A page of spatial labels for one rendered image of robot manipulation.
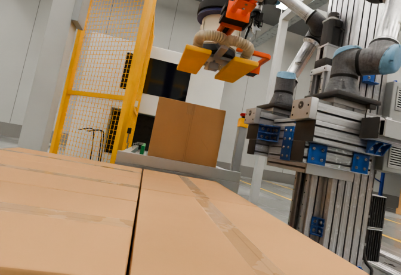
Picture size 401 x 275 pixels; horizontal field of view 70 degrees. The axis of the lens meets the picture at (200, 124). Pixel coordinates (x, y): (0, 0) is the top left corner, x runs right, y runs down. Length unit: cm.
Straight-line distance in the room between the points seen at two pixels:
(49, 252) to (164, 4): 1125
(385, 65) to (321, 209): 74
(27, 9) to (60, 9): 895
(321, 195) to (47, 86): 197
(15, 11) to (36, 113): 927
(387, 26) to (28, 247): 143
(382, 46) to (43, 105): 212
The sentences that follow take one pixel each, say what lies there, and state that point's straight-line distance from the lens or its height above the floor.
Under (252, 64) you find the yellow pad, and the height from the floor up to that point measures 105.
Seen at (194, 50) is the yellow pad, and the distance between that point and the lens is 110.
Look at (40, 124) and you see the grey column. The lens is 240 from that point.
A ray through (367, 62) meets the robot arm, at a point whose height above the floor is 118.
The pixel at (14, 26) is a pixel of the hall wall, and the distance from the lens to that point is 1139.
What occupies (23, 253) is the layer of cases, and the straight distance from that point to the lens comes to 41.
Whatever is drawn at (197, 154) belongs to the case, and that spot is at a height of 66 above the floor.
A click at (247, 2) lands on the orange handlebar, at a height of 117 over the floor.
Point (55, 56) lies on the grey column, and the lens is 245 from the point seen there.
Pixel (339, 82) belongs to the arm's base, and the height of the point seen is 110.
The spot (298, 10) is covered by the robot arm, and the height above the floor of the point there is 166.
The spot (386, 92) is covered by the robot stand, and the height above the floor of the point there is 117.
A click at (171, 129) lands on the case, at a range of 165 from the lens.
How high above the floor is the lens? 70
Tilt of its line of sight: 5 degrees up
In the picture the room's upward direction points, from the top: 11 degrees clockwise
